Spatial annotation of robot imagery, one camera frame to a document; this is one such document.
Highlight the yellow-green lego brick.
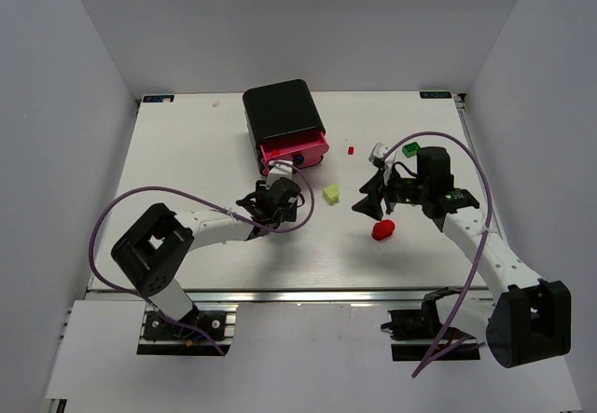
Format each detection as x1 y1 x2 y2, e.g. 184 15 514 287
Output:
322 183 340 206

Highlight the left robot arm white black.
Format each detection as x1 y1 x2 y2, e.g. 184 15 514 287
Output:
111 177 304 326

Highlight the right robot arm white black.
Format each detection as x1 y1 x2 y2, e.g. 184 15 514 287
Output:
353 144 572 368

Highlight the red oval lego piece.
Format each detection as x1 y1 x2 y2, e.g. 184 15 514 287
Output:
371 219 396 241

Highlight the green square lego brick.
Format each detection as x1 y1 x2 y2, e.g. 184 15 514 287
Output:
402 142 421 158

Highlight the pink bottom drawer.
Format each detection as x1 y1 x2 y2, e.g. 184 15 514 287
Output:
258 155 324 176

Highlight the pink drawer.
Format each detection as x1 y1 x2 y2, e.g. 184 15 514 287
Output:
257 130 329 162
258 155 324 176

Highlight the pink top drawer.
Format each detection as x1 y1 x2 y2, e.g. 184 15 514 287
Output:
257 130 329 162

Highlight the right blue corner label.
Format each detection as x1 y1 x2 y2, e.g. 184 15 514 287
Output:
419 90 452 99

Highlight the blue corner label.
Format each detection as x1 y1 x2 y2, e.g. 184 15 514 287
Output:
419 90 452 99
142 94 174 103

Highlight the black drawer cabinet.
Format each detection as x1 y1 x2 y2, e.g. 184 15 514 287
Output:
242 79 326 166

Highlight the left blue corner label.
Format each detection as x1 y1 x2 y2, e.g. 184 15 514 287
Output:
142 94 174 103

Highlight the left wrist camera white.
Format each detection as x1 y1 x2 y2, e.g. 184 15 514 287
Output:
266 160 294 187

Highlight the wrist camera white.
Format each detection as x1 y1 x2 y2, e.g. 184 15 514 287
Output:
266 160 294 187
368 143 393 171

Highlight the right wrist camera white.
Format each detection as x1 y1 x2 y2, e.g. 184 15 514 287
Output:
368 143 393 171

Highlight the aluminium front rail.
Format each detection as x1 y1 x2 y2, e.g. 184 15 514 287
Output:
86 286 495 306

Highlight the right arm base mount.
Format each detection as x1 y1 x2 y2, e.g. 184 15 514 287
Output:
380 288 480 362

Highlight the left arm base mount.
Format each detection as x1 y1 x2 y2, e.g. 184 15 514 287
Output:
136 304 236 357

